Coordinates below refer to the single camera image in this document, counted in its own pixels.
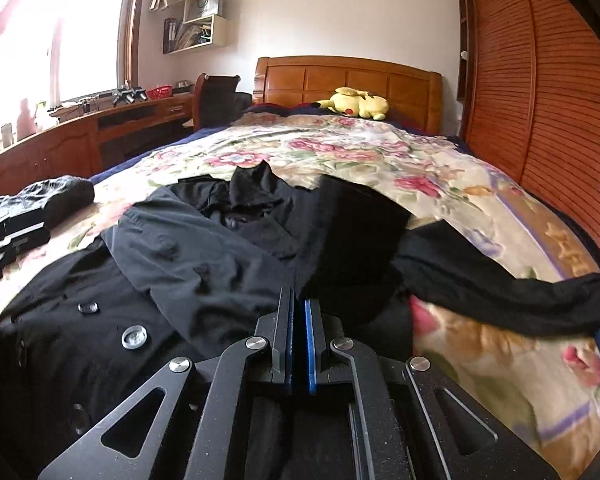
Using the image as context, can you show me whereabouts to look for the black pants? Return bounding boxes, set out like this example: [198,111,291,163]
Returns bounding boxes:
[102,199,306,341]

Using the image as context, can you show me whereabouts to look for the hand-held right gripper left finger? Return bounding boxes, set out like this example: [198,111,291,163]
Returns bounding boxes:
[37,286,297,480]

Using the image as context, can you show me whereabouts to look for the black desk gadgets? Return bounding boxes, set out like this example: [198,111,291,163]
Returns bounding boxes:
[111,87,149,107]

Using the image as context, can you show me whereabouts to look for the wooden desk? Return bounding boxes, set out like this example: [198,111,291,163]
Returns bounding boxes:
[0,91,199,192]

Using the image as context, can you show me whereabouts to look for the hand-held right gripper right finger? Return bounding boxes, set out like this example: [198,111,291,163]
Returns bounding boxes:
[304,298,562,480]

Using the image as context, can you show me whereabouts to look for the wooden bed headboard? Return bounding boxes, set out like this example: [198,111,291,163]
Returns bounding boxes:
[254,56,443,134]

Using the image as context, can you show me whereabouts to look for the yellow plush toy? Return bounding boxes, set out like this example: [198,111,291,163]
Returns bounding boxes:
[314,87,390,121]

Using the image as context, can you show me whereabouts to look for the black long-sleeve top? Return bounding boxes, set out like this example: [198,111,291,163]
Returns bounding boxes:
[167,160,600,341]

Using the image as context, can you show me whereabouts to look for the wooden chair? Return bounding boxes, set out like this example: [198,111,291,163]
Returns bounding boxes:
[193,73,242,129]

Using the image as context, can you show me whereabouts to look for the row of windowsill bottles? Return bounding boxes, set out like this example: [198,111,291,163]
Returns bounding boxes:
[0,97,62,158]

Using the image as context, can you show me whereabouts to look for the black buttoned coat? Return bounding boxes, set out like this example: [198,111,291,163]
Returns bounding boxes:
[0,237,291,471]

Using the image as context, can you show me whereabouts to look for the wooden louvered wardrobe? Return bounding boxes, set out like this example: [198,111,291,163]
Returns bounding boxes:
[461,0,600,273]

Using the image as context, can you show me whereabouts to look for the floral blanket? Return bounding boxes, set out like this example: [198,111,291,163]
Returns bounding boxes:
[0,112,600,477]

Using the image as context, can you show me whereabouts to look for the window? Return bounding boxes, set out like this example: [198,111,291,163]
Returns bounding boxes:
[0,0,148,128]

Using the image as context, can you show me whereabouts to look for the white wall shelf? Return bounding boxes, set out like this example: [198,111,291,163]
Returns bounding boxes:
[161,0,231,56]

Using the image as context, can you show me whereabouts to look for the dark jacket sleeve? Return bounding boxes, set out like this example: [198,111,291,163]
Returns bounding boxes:
[0,175,96,228]

